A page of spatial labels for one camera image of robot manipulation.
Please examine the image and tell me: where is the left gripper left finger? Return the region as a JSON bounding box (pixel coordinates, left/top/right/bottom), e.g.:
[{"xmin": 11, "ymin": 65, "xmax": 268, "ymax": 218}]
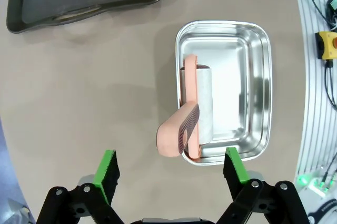
[{"xmin": 36, "ymin": 149, "xmax": 124, "ymax": 224}]

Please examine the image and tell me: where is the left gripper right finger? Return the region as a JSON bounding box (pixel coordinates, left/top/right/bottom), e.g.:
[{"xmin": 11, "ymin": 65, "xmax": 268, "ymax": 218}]
[{"xmin": 218, "ymin": 147, "xmax": 309, "ymax": 224}]

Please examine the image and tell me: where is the pink lint roller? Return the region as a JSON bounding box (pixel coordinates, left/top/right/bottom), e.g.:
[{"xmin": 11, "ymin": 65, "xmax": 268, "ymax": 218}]
[{"xmin": 157, "ymin": 54, "xmax": 214, "ymax": 160}]

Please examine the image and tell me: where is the white connector box green light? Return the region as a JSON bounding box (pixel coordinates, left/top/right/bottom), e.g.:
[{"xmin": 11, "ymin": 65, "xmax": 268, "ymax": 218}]
[{"xmin": 296, "ymin": 172, "xmax": 329, "ymax": 197}]

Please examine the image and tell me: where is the stainless steel rectangular pan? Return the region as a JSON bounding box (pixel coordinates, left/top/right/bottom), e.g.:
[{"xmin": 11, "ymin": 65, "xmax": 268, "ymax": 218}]
[{"xmin": 175, "ymin": 20, "xmax": 272, "ymax": 166}]

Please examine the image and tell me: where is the yellow emergency stop box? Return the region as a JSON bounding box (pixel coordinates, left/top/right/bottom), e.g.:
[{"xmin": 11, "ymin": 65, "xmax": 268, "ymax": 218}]
[{"xmin": 315, "ymin": 31, "xmax": 337, "ymax": 61}]

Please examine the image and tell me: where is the black cable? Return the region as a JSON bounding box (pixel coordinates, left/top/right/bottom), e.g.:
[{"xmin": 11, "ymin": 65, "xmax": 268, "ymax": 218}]
[
  {"xmin": 321, "ymin": 159, "xmax": 337, "ymax": 192},
  {"xmin": 295, "ymin": 0, "xmax": 337, "ymax": 31},
  {"xmin": 324, "ymin": 60, "xmax": 337, "ymax": 110}
]

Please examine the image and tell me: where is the white slotted base rail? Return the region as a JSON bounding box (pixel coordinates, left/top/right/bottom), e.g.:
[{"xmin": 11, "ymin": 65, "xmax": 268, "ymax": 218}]
[{"xmin": 291, "ymin": 0, "xmax": 337, "ymax": 224}]

